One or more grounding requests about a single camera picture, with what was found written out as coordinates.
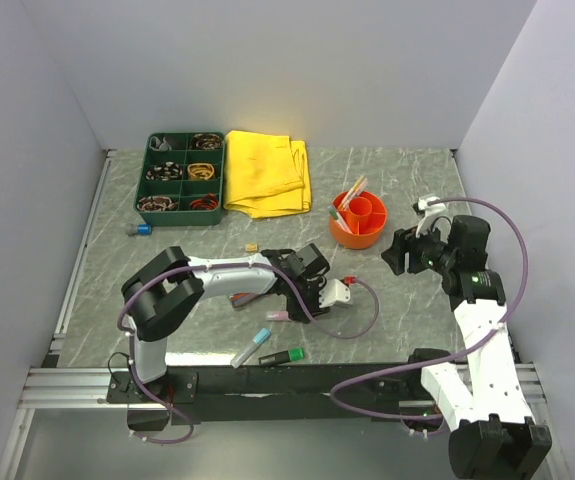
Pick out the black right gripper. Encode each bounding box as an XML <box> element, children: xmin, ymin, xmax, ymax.
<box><xmin>380</xmin><ymin>216</ymin><xmax>457</xmax><ymax>275</ymax></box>

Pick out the black green highlighter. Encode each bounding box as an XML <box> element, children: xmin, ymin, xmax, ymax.
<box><xmin>258</xmin><ymin>348</ymin><xmax>305</xmax><ymax>366</ymax></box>

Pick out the orange round divided container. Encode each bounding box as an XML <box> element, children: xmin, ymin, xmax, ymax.
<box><xmin>328</xmin><ymin>191</ymin><xmax>388</xmax><ymax>250</ymax></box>

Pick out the clear tube blue cap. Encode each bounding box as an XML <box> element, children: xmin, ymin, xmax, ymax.
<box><xmin>230</xmin><ymin>328</ymin><xmax>271</xmax><ymax>369</ymax></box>

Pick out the orange pen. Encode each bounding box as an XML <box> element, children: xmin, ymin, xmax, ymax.
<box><xmin>338</xmin><ymin>175</ymin><xmax>366</xmax><ymax>210</ymax></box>

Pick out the yellow pencil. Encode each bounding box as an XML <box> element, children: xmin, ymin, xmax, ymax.
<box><xmin>347</xmin><ymin>175</ymin><xmax>366</xmax><ymax>200</ymax></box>

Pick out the dark blue pen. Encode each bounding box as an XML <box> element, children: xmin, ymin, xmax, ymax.
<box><xmin>328</xmin><ymin>205</ymin><xmax>353</xmax><ymax>234</ymax></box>

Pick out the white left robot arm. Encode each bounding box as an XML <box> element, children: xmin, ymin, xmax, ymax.
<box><xmin>118</xmin><ymin>243</ymin><xmax>330</xmax><ymax>402</ymax></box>

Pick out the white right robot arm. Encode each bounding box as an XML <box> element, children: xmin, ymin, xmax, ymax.
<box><xmin>381</xmin><ymin>215</ymin><xmax>552</xmax><ymax>479</ymax></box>

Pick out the yellow folded cloth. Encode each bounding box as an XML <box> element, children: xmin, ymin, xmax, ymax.
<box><xmin>223</xmin><ymin>130</ymin><xmax>312</xmax><ymax>219</ymax></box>

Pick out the orange navy rolled tie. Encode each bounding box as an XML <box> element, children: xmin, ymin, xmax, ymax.
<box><xmin>189</xmin><ymin>194</ymin><xmax>219</xmax><ymax>211</ymax></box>

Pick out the yellow black rolled tie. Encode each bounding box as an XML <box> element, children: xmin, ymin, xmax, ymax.
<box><xmin>187</xmin><ymin>162</ymin><xmax>217</xmax><ymax>181</ymax></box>

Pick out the green compartment tray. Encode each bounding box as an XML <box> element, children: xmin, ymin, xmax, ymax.
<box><xmin>134</xmin><ymin>132</ymin><xmax>226</xmax><ymax>227</ymax></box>

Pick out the dark brown rolled tie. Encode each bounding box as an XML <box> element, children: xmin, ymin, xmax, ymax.
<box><xmin>190</xmin><ymin>133</ymin><xmax>223</xmax><ymax>151</ymax></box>

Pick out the blue grey cylinder object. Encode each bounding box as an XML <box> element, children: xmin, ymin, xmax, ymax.
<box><xmin>124</xmin><ymin>224</ymin><xmax>152</xmax><ymax>237</ymax></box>

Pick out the black white rolled tie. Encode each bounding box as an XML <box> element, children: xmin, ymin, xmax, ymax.
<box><xmin>145</xmin><ymin>162</ymin><xmax>183</xmax><ymax>182</ymax></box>

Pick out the grey rolled item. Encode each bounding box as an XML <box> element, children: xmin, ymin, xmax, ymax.
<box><xmin>148</xmin><ymin>136</ymin><xmax>173</xmax><ymax>152</ymax></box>

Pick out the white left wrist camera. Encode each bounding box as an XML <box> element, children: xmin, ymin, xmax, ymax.
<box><xmin>319</xmin><ymin>279</ymin><xmax>353</xmax><ymax>308</ymax></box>

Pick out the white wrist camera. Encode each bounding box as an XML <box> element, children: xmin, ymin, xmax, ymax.
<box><xmin>412</xmin><ymin>194</ymin><xmax>445</xmax><ymax>237</ymax></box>
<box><xmin>319</xmin><ymin>279</ymin><xmax>353</xmax><ymax>308</ymax></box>

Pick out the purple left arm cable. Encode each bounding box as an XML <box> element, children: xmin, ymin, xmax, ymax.
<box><xmin>116</xmin><ymin>263</ymin><xmax>381</xmax><ymax>445</ymax></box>

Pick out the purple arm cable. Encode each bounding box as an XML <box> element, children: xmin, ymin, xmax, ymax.
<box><xmin>116</xmin><ymin>263</ymin><xmax>381</xmax><ymax>445</ymax></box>
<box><xmin>329</xmin><ymin>197</ymin><xmax>529</xmax><ymax>436</ymax></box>

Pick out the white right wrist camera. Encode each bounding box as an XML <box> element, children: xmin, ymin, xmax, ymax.
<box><xmin>412</xmin><ymin>194</ymin><xmax>445</xmax><ymax>237</ymax></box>

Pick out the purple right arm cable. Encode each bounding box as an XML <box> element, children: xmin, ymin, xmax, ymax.
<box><xmin>329</xmin><ymin>197</ymin><xmax>529</xmax><ymax>436</ymax></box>

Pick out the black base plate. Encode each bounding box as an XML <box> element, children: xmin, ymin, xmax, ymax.
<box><xmin>105</xmin><ymin>363</ymin><xmax>464</xmax><ymax>426</ymax></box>

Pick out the aluminium rail frame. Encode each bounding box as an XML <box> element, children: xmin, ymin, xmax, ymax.
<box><xmin>0</xmin><ymin>148</ymin><xmax>568</xmax><ymax>480</ymax></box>

